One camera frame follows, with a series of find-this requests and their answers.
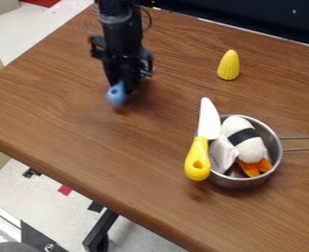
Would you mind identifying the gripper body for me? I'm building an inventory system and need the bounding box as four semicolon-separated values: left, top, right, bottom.
89;34;156;95

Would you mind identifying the blue spoon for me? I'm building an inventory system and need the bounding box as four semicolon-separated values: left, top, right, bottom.
105;80;129;107

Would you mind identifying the yellow toy corn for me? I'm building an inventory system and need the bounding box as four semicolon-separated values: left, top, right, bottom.
216;48;242;82

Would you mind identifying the white plush toy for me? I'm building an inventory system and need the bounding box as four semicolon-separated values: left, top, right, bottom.
208;115;275;178

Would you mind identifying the silver pot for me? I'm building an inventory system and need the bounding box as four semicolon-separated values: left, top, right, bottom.
192;113;309;190

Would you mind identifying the black table leg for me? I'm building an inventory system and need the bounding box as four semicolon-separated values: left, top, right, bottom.
81;210;121;252

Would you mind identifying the yellow handled white toy knife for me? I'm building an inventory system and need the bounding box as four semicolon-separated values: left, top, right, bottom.
183;96;223;182

